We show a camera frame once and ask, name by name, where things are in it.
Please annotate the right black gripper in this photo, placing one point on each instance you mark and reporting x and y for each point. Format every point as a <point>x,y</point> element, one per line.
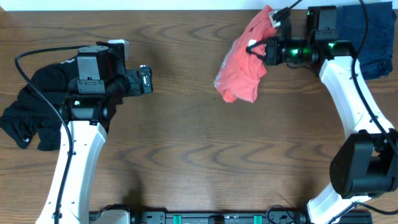
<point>273,55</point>

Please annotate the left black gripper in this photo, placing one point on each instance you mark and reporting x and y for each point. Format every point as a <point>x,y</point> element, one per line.
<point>134,78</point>

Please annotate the red printed t-shirt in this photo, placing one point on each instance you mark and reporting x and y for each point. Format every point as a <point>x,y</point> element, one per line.
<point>240,73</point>

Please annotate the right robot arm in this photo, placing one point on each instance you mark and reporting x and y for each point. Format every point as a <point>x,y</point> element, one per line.
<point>365,167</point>

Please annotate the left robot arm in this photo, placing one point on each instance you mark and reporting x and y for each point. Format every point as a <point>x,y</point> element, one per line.
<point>91,100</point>

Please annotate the folded navy blue garment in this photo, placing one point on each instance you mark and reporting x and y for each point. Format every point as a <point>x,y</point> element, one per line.
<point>376,55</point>

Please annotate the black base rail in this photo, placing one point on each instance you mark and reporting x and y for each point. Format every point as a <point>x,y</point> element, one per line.
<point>123,214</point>

